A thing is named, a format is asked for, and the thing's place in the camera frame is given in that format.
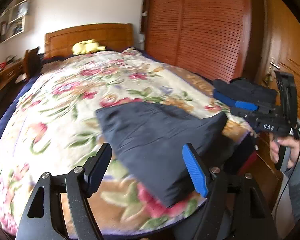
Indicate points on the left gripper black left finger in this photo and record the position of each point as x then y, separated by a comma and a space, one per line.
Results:
43, 216

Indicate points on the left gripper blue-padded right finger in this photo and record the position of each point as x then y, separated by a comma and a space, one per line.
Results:
251, 216

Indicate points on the dark navy jacket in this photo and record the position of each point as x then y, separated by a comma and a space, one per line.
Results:
148, 139

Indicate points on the right hand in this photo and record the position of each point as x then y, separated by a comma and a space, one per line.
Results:
290, 142

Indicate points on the folded black garment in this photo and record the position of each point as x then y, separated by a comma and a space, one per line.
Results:
241, 89

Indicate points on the folded blue garment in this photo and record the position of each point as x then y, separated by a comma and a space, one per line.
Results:
233, 103

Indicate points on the wooden door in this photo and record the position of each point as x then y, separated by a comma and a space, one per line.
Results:
281, 44

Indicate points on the floral bed blanket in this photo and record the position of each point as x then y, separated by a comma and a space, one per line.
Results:
54, 129

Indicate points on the dark blue bed sheet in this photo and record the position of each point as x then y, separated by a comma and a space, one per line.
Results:
7, 115

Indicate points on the wooden louvered wardrobe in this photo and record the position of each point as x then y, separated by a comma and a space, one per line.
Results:
217, 39

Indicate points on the wooden desk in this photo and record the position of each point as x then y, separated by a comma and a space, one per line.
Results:
8, 76

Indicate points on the wooden chair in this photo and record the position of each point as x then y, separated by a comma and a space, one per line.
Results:
31, 63

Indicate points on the yellow plush toy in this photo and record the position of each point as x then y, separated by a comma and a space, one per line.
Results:
87, 47

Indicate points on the wooden headboard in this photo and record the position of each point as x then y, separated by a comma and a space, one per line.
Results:
115, 36

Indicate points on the white wall shelf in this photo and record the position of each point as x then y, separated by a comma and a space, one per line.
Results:
13, 19

